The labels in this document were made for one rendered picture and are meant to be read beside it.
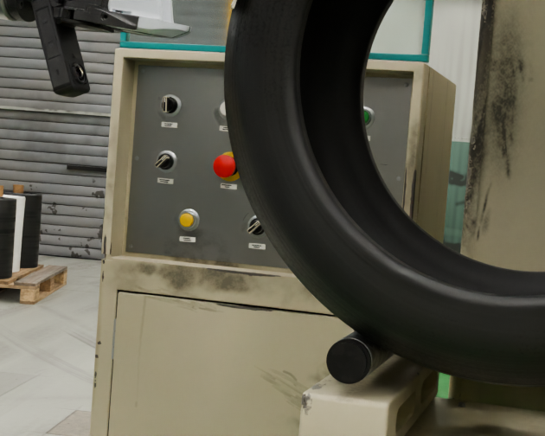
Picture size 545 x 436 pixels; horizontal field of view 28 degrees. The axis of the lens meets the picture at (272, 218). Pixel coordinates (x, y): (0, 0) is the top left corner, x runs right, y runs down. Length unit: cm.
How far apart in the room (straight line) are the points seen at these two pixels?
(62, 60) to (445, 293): 52
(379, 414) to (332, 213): 20
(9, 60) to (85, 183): 142
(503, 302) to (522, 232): 41
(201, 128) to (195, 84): 8
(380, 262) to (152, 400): 98
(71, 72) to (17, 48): 974
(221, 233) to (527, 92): 71
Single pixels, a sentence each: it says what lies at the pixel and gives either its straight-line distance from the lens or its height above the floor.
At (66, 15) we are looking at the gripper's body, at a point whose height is 123.
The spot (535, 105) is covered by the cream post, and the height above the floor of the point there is 119.
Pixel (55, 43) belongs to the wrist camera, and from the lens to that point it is 126.
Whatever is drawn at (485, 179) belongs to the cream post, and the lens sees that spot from 141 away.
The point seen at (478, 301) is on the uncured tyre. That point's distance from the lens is 100.
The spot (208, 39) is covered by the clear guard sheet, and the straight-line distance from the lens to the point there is 191.
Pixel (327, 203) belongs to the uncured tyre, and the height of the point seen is 105.
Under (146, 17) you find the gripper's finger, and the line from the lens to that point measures 120.
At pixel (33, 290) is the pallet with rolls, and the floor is 10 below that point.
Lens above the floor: 109
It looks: 3 degrees down
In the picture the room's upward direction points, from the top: 4 degrees clockwise
